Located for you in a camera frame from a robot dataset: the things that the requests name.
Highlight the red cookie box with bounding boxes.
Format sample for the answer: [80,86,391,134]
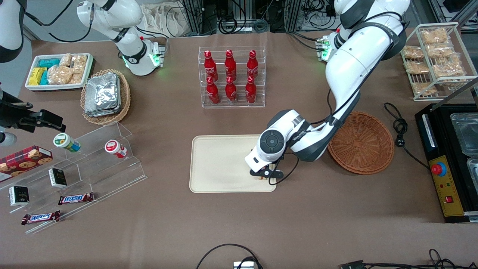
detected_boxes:
[0,145,53,183]

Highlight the large metal container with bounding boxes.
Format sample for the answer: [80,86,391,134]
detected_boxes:
[450,112,478,157]

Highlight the clear bag of brown snacks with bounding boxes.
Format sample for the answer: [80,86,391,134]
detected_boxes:
[405,61,431,75]
[427,44,462,64]
[403,45,425,60]
[432,62,466,78]
[420,28,449,45]
[412,82,438,96]

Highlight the oval tan wicker basket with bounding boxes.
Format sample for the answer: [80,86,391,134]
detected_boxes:
[80,69,131,126]

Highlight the yellow control panel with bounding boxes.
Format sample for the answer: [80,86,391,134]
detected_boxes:
[428,155,466,218]

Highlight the black control box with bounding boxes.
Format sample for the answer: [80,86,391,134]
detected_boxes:
[415,103,478,223]

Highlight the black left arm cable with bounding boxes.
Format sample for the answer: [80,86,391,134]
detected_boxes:
[276,11,404,186]

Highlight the red lid cup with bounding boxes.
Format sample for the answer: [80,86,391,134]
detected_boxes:
[104,139,128,159]

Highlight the red cola bottle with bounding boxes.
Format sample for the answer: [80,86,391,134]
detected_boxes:
[206,77,221,105]
[246,50,259,79]
[245,76,258,104]
[224,49,238,79]
[225,76,238,104]
[204,50,219,81]

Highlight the coiled black cables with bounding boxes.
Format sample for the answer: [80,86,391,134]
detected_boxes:
[218,14,270,35]

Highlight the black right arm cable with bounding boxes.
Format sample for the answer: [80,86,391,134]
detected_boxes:
[24,0,94,43]

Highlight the Snickers bar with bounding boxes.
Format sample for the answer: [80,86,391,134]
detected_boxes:
[21,210,61,226]
[58,192,95,206]

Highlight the white cloth bag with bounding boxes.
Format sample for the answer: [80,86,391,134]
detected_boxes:
[141,3,192,38]

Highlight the thin black tangled cable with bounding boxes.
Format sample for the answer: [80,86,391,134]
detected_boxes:
[364,248,478,269]

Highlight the small black box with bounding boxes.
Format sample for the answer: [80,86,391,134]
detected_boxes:
[9,185,30,207]
[48,168,68,189]

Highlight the grey metal bar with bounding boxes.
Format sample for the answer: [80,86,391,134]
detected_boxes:
[435,76,478,103]

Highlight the black power cable with plug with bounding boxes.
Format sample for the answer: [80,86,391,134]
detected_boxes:
[384,102,431,169]

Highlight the yellow snack pack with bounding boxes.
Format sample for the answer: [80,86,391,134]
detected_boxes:
[28,67,47,86]

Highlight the white plastic bin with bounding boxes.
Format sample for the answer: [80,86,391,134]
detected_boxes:
[25,53,94,92]

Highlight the round brown wicker basket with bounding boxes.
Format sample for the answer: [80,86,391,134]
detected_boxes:
[327,111,395,175]

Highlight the clear acrylic step display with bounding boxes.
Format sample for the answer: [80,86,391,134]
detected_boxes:
[0,121,148,235]

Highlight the clear acrylic bottle rack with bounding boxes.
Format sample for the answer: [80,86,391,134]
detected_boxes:
[198,46,266,108]

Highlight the triangular sandwich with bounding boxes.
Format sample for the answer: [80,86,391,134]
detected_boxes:
[257,163,279,185]

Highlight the black looped cable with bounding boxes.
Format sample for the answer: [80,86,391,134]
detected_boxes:
[196,243,264,269]

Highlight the white wire rack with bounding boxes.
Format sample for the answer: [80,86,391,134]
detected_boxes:
[401,22,478,102]

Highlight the silver foil pack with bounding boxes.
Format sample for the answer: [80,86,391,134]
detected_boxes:
[85,73,120,112]
[84,103,122,117]

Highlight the small metal container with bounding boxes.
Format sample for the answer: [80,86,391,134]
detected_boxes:
[466,157,478,184]

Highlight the beige plastic tray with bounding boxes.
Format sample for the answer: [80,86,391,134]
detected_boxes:
[189,134,277,194]

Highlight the green lid cup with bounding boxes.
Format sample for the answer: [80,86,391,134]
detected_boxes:
[53,133,81,153]

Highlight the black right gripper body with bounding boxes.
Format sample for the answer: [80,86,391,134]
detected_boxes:
[0,91,42,130]

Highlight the aluminium frame post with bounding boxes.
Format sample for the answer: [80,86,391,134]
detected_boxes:
[285,0,304,33]
[182,0,205,36]

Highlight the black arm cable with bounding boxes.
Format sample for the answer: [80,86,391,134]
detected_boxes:
[276,11,404,186]
[24,0,94,43]

